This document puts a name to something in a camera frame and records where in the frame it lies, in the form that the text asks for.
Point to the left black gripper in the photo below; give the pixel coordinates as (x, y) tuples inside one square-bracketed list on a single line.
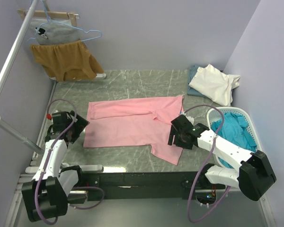
[(80, 124)]

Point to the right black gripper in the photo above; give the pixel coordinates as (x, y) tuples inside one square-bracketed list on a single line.
[(173, 131)]

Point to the pink t shirt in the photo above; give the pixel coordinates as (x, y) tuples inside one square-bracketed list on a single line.
[(134, 122)]

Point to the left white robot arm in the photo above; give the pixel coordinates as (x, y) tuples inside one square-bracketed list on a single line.
[(57, 185)]

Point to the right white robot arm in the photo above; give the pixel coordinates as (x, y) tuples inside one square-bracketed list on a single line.
[(251, 172)]

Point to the white plastic laundry basket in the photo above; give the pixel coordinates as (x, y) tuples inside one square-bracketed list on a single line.
[(215, 118)]

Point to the black base beam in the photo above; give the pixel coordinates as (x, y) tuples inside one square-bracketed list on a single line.
[(153, 185)]

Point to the teal t shirt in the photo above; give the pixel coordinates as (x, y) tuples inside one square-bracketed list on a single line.
[(234, 130)]

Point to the white folded t shirt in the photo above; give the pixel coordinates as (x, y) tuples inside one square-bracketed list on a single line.
[(216, 85)]

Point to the blue-grey folded t shirt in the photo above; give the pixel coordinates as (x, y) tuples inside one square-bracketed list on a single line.
[(191, 84)]

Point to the mustard brown hanging garment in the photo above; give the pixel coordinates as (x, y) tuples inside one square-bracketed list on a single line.
[(67, 62)]

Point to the white clothes rack pole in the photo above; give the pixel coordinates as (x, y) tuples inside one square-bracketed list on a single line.
[(6, 70)]

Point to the grey hanging garment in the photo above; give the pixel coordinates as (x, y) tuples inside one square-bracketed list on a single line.
[(53, 32)]

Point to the wooden clip hanger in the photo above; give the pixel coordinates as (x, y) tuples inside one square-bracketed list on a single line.
[(71, 16)]

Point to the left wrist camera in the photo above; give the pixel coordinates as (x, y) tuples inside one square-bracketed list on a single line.
[(191, 119)]

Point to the aluminium rail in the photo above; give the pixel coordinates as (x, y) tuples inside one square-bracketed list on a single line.
[(24, 179)]

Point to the light blue wire hanger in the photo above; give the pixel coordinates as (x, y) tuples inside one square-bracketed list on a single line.
[(80, 30)]

